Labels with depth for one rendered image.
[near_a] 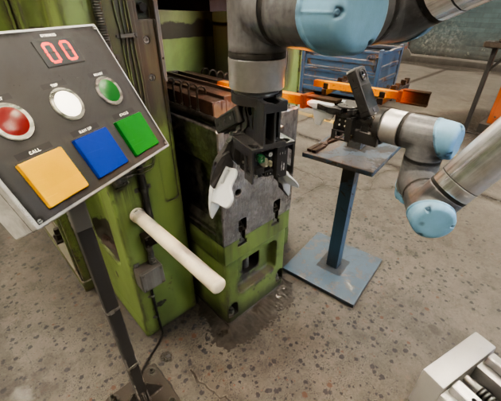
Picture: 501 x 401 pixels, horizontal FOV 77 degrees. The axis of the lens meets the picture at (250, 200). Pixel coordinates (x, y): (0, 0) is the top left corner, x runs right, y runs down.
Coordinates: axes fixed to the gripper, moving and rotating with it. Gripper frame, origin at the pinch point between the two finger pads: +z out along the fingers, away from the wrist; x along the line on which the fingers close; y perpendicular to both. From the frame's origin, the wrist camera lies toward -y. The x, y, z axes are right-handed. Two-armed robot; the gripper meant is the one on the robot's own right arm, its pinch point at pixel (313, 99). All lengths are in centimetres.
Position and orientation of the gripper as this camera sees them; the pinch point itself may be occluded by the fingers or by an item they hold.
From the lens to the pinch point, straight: 88.8
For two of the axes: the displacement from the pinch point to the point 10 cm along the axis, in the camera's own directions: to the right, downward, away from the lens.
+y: 0.2, 8.5, 5.3
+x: 7.2, -3.8, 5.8
